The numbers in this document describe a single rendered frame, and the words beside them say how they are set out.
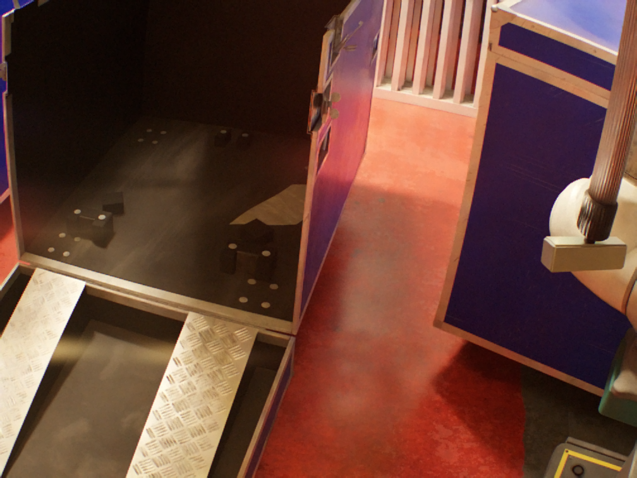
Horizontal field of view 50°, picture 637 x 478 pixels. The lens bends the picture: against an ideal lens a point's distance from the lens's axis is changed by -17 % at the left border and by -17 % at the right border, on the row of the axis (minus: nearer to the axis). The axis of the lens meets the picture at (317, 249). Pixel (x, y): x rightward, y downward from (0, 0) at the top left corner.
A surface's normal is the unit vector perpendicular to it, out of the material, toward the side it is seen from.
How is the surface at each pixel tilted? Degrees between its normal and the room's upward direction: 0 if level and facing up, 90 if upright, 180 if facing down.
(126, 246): 0
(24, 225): 90
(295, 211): 1
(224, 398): 12
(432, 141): 0
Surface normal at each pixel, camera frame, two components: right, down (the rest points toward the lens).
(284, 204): 0.06, -0.83
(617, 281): -0.71, 0.30
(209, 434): 0.05, -0.68
